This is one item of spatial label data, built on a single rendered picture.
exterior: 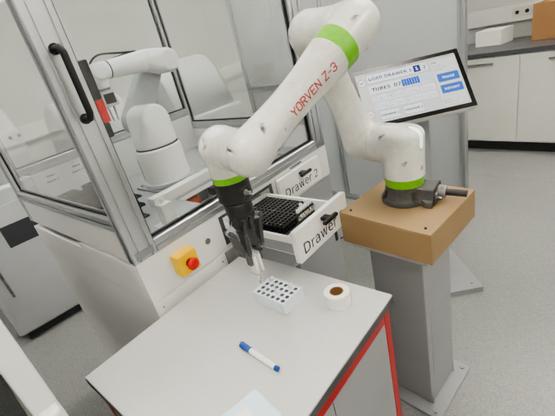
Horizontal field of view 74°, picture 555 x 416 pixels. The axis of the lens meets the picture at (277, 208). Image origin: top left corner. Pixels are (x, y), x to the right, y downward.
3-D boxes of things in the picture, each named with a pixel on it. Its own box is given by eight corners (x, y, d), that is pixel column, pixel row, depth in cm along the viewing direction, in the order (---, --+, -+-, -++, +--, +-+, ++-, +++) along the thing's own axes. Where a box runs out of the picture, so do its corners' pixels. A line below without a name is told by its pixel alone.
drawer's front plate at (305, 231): (348, 219, 130) (344, 191, 126) (301, 265, 112) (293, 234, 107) (344, 218, 132) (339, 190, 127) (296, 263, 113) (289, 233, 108)
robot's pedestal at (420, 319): (470, 368, 159) (470, 213, 127) (439, 423, 142) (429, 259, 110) (405, 339, 180) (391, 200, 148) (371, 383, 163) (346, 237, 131)
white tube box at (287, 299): (304, 296, 107) (301, 286, 106) (286, 315, 102) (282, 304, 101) (273, 285, 116) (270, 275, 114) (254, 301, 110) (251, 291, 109)
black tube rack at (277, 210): (316, 218, 132) (313, 202, 130) (286, 243, 121) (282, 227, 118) (270, 210, 147) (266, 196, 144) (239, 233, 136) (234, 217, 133)
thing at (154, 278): (329, 172, 179) (324, 144, 173) (154, 304, 114) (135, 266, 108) (206, 164, 240) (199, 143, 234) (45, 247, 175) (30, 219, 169)
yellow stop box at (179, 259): (202, 266, 120) (196, 247, 117) (185, 278, 115) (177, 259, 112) (193, 262, 123) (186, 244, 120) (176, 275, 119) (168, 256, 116)
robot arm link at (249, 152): (321, 78, 97) (300, 41, 90) (355, 75, 88) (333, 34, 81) (235, 183, 88) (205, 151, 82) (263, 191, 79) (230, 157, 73)
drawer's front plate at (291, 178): (322, 177, 171) (318, 154, 167) (283, 205, 153) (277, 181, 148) (319, 177, 172) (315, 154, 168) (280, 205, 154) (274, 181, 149)
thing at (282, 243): (341, 216, 130) (339, 201, 127) (298, 256, 113) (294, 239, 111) (258, 204, 156) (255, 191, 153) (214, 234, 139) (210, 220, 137)
